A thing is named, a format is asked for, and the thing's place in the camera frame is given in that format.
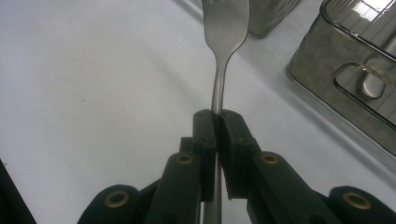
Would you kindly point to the smoky transparent plastic bin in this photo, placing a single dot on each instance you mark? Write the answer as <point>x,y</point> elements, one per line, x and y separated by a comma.
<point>327,62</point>
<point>271,15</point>

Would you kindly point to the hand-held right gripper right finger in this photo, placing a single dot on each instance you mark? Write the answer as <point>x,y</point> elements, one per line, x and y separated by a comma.
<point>236,155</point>

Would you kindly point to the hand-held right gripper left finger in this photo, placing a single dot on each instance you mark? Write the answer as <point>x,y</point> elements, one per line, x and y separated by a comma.
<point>204,149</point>

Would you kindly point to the steel fork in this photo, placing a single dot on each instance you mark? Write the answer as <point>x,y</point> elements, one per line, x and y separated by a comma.
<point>225,28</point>

